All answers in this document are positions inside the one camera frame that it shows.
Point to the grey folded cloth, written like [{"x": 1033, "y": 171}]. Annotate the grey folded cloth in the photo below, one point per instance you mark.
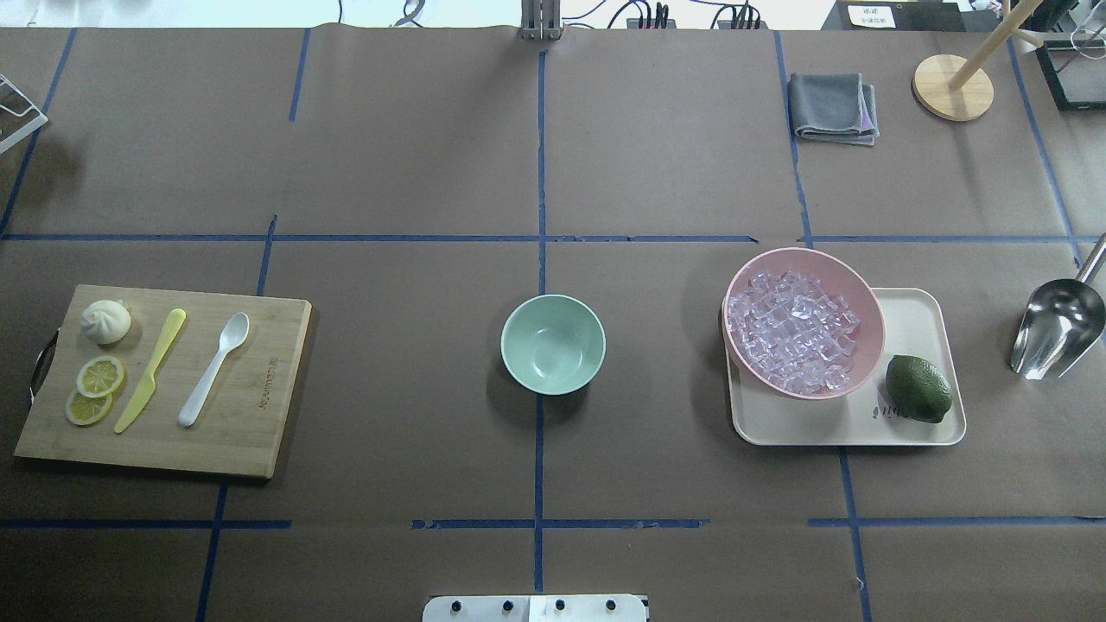
[{"x": 835, "y": 108}]

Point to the aluminium frame post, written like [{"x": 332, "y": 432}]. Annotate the aluminium frame post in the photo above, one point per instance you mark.
[{"x": 541, "y": 20}]

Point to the wooden stand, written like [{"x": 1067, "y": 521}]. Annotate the wooden stand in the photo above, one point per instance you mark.
[{"x": 958, "y": 89}]

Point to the clear ice cubes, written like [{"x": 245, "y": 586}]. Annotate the clear ice cubes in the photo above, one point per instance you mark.
[{"x": 796, "y": 336}]

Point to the white plastic spoon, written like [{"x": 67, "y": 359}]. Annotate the white plastic spoon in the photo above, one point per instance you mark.
[{"x": 231, "y": 337}]

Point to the beige plastic tray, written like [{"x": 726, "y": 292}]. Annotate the beige plastic tray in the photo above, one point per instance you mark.
[{"x": 914, "y": 326}]

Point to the green lime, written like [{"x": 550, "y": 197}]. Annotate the green lime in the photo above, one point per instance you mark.
[{"x": 917, "y": 389}]

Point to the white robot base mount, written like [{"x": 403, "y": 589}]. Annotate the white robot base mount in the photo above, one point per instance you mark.
[{"x": 538, "y": 607}]

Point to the black frame box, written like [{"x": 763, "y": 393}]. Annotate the black frame box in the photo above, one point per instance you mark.
[{"x": 1075, "y": 79}]

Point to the metal scoop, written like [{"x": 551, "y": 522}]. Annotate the metal scoop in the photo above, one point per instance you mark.
[{"x": 1063, "y": 319}]

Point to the white wire rack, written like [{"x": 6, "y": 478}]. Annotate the white wire rack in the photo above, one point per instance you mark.
[{"x": 20, "y": 117}]

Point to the upper lemon slice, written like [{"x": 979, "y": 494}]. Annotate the upper lemon slice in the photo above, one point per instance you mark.
[{"x": 100, "y": 377}]

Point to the lower lemon slice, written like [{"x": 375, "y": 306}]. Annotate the lower lemon slice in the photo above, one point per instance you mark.
[{"x": 84, "y": 411}]

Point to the mint green bowl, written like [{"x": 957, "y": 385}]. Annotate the mint green bowl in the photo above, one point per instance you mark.
[{"x": 553, "y": 344}]

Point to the yellow plastic knife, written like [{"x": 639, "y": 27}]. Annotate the yellow plastic knife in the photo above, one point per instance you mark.
[{"x": 147, "y": 382}]

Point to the lemon slice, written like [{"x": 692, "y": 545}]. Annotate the lemon slice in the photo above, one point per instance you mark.
[
  {"x": 100, "y": 377},
  {"x": 84, "y": 411}
]

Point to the wooden cutting board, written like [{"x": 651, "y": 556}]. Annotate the wooden cutting board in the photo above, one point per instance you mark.
[{"x": 238, "y": 431}]

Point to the pink bowl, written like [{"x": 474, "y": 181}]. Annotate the pink bowl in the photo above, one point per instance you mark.
[{"x": 838, "y": 279}]

